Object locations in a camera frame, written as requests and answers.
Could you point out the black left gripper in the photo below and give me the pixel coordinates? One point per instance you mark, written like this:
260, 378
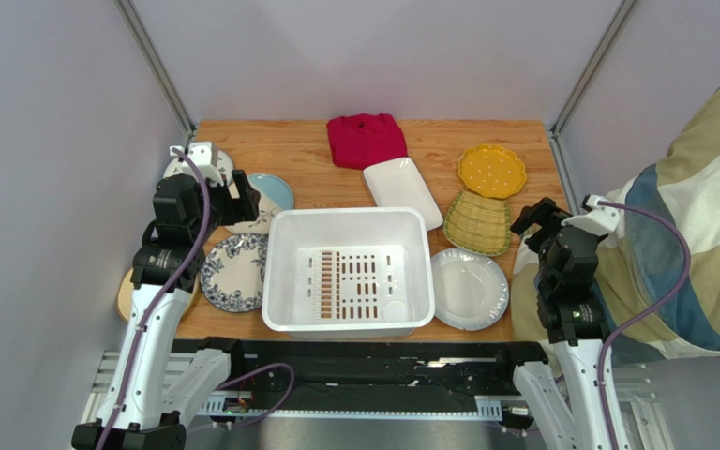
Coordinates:
248, 197

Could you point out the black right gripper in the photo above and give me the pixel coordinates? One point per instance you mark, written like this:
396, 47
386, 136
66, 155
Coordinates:
538, 221

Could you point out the yellow polka dot plate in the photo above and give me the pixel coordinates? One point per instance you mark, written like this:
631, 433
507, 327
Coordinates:
492, 171

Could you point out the woven bamboo tray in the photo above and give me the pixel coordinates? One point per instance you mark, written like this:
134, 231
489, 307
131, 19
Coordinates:
478, 224

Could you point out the white round plate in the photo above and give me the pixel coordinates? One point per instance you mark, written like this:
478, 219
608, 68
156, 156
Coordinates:
471, 291

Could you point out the white rectangular plate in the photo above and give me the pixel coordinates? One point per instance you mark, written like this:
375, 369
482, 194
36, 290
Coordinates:
399, 183

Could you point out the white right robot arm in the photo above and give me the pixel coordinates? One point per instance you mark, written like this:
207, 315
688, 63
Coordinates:
586, 415

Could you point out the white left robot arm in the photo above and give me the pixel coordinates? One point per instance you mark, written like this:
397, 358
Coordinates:
137, 412

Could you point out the white plastic bin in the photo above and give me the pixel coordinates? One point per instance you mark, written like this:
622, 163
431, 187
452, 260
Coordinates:
348, 273

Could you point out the light blue plate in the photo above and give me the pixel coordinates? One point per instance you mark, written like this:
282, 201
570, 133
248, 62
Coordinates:
276, 197

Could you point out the blue floral plate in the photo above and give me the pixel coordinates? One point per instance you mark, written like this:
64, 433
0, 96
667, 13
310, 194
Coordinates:
232, 275

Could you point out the white plate with red flowers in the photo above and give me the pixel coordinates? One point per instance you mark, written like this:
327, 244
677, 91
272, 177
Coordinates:
225, 167

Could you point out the red folded cloth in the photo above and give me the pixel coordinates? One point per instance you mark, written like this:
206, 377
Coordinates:
362, 140

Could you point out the patterned quilt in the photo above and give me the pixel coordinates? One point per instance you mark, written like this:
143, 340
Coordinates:
660, 271

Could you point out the round wooden board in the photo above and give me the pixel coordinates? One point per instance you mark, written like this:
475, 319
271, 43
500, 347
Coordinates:
124, 297

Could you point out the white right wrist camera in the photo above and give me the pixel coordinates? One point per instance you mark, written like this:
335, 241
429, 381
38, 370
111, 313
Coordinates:
601, 219

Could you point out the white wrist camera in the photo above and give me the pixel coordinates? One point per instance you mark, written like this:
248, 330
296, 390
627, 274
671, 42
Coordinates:
204, 158
601, 219

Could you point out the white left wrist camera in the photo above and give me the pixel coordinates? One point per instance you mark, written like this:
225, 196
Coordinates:
204, 158

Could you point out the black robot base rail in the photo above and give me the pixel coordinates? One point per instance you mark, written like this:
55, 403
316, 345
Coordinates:
372, 377

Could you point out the aluminium frame post right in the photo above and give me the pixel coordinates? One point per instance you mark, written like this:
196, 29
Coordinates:
618, 22

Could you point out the aluminium frame post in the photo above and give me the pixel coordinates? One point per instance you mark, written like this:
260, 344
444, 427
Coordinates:
618, 22
151, 55

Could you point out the aluminium frame post left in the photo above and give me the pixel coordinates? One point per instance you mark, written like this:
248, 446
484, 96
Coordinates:
151, 55

